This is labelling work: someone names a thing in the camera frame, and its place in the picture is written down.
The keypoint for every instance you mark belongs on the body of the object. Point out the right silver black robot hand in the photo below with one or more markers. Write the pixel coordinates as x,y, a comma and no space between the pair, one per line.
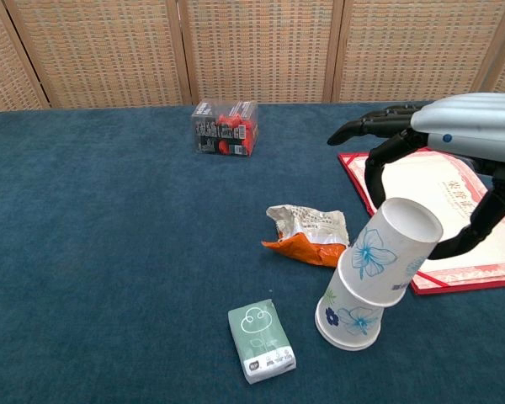
480,126

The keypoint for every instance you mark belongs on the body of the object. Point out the green tissue pack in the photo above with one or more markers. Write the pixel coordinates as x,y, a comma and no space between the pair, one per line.
261,341

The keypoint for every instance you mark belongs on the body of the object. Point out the clear box red black contents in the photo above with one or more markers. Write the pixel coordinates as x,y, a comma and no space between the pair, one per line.
225,130

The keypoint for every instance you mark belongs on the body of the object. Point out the red certificate folder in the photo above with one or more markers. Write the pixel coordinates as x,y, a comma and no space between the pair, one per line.
446,202

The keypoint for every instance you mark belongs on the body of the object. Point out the crumpled orange snack wrapper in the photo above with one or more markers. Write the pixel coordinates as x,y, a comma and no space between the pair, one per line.
311,240

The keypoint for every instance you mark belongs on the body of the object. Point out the woven wooden folding screen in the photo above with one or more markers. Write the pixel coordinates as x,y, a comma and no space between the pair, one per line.
252,50

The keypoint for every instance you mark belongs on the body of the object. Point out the blue carpet table mat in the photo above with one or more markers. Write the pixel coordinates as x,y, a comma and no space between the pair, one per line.
109,231

